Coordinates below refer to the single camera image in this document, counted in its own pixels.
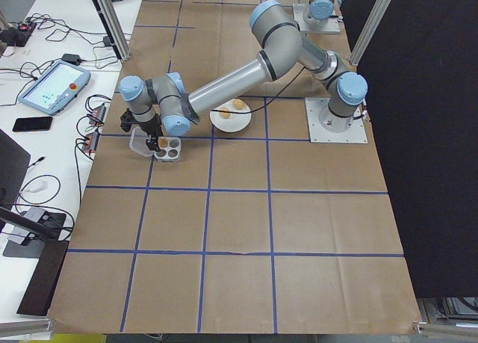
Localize metal frame bars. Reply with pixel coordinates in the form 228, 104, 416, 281
417, 297, 478, 324

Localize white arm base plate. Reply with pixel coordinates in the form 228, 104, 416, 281
305, 96, 370, 145
292, 3, 344, 34

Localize clear plastic egg box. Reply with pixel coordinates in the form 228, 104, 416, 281
128, 127, 184, 164

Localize aluminium profile post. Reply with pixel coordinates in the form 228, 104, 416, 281
348, 0, 400, 67
84, 0, 132, 63

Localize black smartphone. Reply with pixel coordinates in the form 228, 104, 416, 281
11, 115, 55, 133

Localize grey docking hub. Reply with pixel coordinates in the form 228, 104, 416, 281
20, 207, 53, 224

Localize black stand rod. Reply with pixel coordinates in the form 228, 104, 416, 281
0, 206, 53, 244

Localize black flat board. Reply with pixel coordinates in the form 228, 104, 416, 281
16, 239, 71, 318

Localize small white charger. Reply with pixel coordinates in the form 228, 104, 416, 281
26, 179, 49, 195

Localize orange black usb hub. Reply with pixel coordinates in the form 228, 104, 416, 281
88, 102, 108, 126
81, 131, 102, 154

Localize black power strip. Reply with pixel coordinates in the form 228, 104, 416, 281
0, 20, 37, 48

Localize white round plate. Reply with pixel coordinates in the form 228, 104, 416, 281
209, 100, 252, 134

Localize black monitor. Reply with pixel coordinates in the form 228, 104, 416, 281
0, 128, 32, 211

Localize black frame cover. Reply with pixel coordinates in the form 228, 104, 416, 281
338, 0, 478, 300

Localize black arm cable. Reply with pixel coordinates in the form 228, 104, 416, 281
218, 67, 305, 116

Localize grey stand foot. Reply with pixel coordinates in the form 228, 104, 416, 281
2, 226, 43, 259

